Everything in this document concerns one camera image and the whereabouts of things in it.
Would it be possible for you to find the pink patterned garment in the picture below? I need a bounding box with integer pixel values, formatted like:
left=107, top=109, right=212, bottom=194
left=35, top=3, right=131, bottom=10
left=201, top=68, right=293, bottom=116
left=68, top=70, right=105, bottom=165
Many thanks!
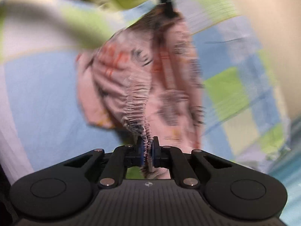
left=77, top=4, right=204, bottom=179

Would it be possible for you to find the light blue curtain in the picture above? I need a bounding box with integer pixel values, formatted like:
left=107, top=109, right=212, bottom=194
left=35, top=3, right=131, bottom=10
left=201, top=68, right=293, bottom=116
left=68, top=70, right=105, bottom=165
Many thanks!
left=270, top=118, right=300, bottom=225

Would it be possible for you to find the checkered blue green bedsheet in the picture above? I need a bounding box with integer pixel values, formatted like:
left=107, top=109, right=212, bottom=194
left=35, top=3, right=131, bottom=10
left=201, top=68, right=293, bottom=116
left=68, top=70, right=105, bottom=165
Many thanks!
left=1, top=0, right=289, bottom=183

